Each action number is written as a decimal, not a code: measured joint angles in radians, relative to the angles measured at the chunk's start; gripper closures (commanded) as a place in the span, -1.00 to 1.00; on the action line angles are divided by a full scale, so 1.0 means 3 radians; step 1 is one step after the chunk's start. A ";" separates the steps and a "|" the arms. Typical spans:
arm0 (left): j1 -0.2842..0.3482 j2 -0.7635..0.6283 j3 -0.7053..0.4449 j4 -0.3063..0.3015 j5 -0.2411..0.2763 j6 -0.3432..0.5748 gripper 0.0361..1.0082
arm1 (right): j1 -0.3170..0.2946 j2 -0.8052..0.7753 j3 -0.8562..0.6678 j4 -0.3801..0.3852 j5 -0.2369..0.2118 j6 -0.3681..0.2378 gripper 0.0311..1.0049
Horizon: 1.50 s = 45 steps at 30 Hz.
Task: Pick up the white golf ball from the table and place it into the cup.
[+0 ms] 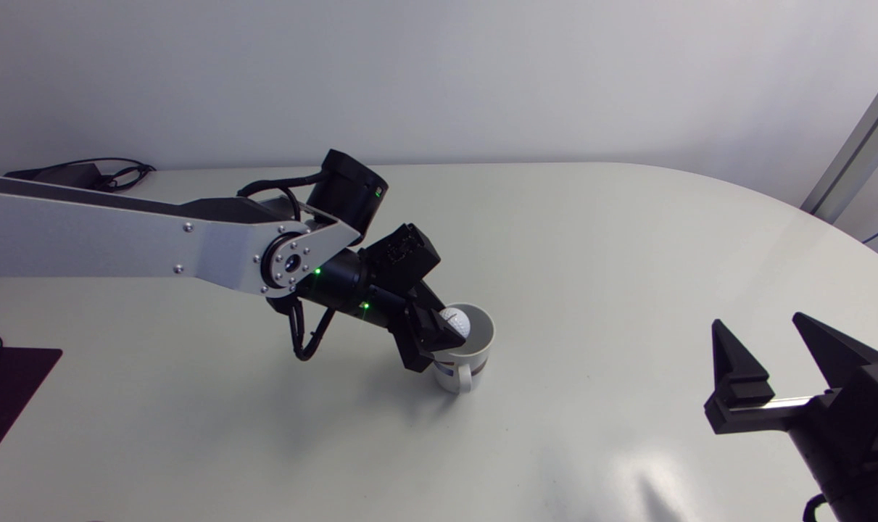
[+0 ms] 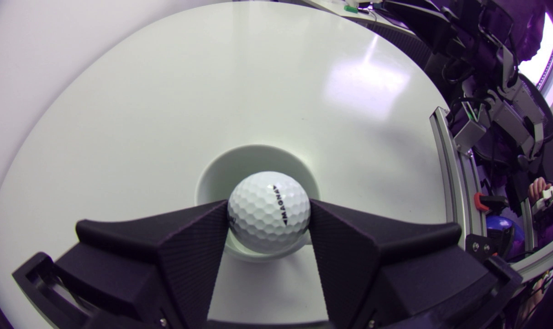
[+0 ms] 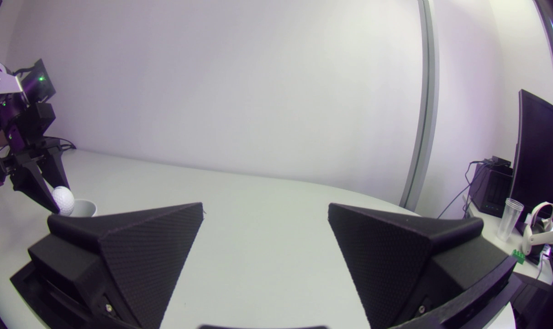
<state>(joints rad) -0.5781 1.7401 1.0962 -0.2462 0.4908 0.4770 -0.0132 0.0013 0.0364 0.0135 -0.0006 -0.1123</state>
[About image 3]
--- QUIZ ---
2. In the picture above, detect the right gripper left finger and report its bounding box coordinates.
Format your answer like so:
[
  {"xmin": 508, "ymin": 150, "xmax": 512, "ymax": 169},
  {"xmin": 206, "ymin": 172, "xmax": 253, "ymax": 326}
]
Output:
[{"xmin": 11, "ymin": 203, "xmax": 204, "ymax": 328}]

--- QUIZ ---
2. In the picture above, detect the clear plastic cup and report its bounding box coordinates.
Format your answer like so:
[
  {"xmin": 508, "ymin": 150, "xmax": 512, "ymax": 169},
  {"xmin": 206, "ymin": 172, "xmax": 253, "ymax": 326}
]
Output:
[{"xmin": 496, "ymin": 198, "xmax": 524, "ymax": 242}]

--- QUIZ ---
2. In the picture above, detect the dark screen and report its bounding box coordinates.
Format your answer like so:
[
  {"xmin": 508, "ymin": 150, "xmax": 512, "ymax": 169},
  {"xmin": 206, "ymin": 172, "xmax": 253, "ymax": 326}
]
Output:
[{"xmin": 509, "ymin": 89, "xmax": 553, "ymax": 225}]

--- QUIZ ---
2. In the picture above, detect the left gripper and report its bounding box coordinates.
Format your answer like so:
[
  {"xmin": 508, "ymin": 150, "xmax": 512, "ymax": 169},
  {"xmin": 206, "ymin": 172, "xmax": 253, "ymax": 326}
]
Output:
[{"xmin": 0, "ymin": 101, "xmax": 72, "ymax": 214}]

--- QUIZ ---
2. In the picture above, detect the black box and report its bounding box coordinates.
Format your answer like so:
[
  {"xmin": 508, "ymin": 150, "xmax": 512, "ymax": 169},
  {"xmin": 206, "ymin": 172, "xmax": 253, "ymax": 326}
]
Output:
[{"xmin": 468, "ymin": 156, "xmax": 514, "ymax": 218}]

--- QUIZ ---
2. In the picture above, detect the white mug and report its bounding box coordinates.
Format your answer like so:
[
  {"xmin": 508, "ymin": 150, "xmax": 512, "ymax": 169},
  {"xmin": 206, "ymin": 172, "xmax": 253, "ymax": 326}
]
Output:
[{"xmin": 68, "ymin": 199, "xmax": 97, "ymax": 218}]

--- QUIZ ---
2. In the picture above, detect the white headset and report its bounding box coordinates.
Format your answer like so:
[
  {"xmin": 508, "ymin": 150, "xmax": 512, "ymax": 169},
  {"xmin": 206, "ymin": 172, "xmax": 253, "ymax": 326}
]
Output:
[{"xmin": 522, "ymin": 202, "xmax": 553, "ymax": 256}]

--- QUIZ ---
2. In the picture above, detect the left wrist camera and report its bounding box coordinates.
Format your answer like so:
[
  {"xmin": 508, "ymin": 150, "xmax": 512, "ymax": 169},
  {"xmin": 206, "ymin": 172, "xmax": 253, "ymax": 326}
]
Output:
[{"xmin": 21, "ymin": 58, "xmax": 57, "ymax": 102}]

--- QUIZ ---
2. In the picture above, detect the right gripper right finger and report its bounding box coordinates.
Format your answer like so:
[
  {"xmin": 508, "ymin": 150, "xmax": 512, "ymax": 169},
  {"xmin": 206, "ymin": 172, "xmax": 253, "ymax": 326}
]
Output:
[{"xmin": 328, "ymin": 204, "xmax": 519, "ymax": 328}]

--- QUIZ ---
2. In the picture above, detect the black cable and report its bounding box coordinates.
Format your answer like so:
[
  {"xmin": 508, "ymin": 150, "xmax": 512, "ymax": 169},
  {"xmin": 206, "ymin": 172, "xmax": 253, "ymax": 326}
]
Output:
[{"xmin": 437, "ymin": 160, "xmax": 487, "ymax": 219}]

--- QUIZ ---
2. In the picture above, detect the white golf ball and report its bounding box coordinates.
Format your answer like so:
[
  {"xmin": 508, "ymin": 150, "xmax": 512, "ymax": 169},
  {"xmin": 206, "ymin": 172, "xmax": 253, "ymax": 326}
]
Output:
[{"xmin": 52, "ymin": 186, "xmax": 75, "ymax": 216}]

